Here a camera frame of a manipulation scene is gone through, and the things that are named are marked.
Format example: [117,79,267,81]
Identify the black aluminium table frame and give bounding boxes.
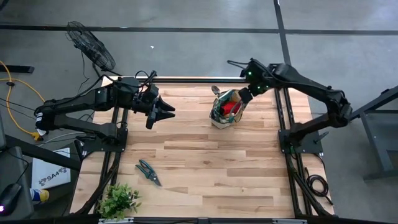
[73,77,335,218]

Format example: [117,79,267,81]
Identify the black fan power cable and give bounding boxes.
[74,51,98,94]

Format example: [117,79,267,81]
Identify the black computer mouse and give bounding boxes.
[0,183,22,217]

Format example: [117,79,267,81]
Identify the green pruning shears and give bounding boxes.
[135,159,162,187]

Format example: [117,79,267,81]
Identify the white printed box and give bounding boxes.
[30,147,72,190]

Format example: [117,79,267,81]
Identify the coiled black cable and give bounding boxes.
[303,167,334,206]

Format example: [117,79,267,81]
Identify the yellow and blue object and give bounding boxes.
[29,188,50,205]

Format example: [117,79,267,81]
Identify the silver edge bracket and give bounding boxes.
[272,218,308,224]
[98,217,134,224]

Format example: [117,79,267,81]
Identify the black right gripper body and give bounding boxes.
[238,88,254,105]

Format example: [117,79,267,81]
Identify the black floor fan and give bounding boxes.
[65,21,123,80]

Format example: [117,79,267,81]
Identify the dark desk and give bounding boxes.
[0,133,81,220]

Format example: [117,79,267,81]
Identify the green artificial plant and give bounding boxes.
[98,184,142,220]

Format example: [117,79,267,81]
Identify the grey metal stand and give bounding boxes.
[343,85,398,181]

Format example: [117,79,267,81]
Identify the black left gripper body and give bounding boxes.
[132,83,160,114]

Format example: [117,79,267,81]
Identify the beige green-trimmed gardening bag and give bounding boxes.
[209,88,249,130]

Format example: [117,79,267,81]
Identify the red gardening gloves bundle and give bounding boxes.
[221,101,242,115]

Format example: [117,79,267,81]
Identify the black floor bar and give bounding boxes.
[0,64,35,75]

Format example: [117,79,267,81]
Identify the yellow extension cord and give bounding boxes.
[0,60,46,141]

